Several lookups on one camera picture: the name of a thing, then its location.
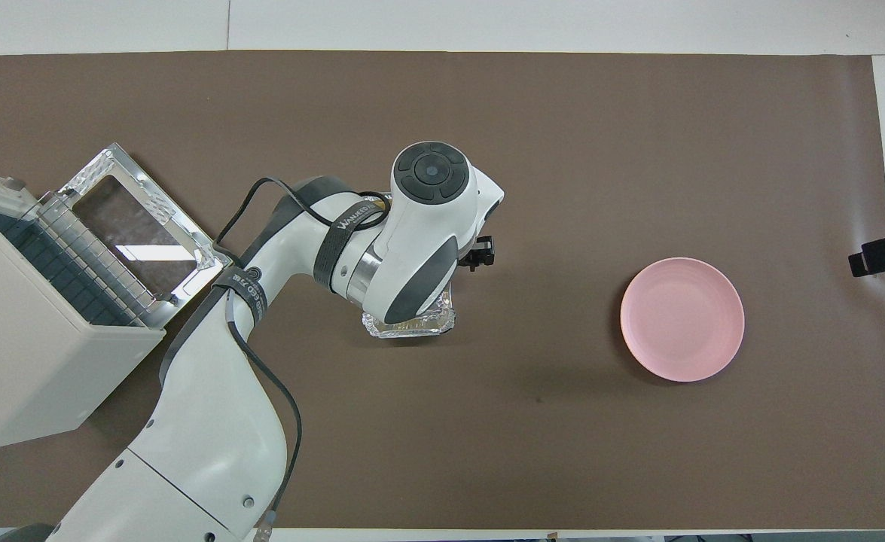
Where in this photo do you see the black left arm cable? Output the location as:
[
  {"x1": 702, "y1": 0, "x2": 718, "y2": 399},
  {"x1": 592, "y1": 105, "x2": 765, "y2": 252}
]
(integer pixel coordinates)
[{"x1": 215, "y1": 176, "x2": 392, "y2": 542}]

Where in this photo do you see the white toaster oven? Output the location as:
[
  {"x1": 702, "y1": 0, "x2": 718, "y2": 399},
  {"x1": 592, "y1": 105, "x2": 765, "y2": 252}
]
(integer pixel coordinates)
[{"x1": 0, "y1": 159, "x2": 166, "y2": 452}]

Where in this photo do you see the brown table mat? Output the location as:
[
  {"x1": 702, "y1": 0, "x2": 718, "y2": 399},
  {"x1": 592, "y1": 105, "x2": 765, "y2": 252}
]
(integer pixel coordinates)
[{"x1": 0, "y1": 50, "x2": 885, "y2": 531}]

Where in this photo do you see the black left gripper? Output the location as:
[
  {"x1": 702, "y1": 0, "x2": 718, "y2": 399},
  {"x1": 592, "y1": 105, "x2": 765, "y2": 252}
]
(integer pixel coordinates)
[{"x1": 465, "y1": 234, "x2": 496, "y2": 273}]

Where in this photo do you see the glass oven door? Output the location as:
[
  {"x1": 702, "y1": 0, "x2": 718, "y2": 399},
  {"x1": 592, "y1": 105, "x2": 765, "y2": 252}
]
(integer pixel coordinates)
[{"x1": 56, "y1": 142, "x2": 233, "y2": 330}]

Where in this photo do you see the metal oven wire rack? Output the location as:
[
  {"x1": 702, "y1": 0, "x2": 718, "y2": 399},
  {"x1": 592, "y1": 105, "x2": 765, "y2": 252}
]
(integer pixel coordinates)
[{"x1": 0, "y1": 192, "x2": 169, "y2": 329}]

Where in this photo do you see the pink round plate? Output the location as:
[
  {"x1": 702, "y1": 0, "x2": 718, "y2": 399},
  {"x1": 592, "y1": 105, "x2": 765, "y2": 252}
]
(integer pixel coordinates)
[{"x1": 620, "y1": 257, "x2": 746, "y2": 383}]

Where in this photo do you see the aluminium foil tray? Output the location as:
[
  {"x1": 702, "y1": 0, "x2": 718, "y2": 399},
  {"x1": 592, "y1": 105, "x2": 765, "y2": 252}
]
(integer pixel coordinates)
[{"x1": 361, "y1": 282, "x2": 457, "y2": 340}]

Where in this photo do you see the black left arm strap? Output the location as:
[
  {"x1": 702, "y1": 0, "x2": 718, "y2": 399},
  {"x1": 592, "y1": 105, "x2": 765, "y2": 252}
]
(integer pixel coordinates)
[
  {"x1": 212, "y1": 264, "x2": 270, "y2": 325},
  {"x1": 313, "y1": 196, "x2": 384, "y2": 291}
]

